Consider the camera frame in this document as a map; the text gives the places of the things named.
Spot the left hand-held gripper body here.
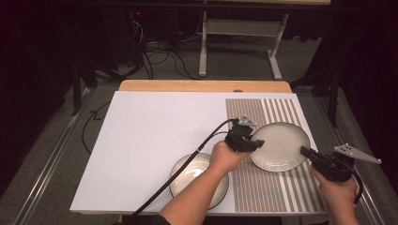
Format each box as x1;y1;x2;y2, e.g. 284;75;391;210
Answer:
223;115;258;154

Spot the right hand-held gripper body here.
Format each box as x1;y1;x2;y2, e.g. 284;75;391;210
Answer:
311;142;383;183

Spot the white plate with dark rim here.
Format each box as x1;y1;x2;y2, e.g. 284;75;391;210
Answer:
168;152;230;210
249;121;312;173

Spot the person's left hand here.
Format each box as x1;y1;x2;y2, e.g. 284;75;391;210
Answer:
208;140;252;176

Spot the person's right hand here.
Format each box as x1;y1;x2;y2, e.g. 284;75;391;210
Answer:
308;163;360;207

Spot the brown striped placemat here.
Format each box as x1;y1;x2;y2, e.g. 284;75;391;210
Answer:
224;97;327;214

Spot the black metal stand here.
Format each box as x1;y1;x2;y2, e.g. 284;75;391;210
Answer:
290;68;342;128
70;59;99;117

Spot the wooden table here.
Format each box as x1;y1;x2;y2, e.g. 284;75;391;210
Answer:
118;79;293;94

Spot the black curtain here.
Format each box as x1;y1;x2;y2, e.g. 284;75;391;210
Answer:
0;0;106;198
313;0;398;196

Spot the white board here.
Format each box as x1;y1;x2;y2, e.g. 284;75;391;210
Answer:
69;90;344;217

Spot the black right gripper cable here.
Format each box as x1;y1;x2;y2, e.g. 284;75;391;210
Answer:
348;162;365;205

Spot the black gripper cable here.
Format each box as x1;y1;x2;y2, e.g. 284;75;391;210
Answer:
348;162;365;205
121;117;240;225

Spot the aluminium rail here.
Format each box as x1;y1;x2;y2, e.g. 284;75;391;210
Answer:
315;97;388;225
10;90;95;225

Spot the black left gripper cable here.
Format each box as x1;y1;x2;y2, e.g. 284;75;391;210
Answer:
121;117;240;225

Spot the white metal desk frame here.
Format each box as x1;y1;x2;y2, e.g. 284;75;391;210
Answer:
196;0;332;81

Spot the tangle of black floor cables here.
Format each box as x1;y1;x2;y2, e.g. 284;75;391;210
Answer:
125;18;201;81

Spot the black floor cable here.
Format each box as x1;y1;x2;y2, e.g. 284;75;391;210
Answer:
82;101;112;155

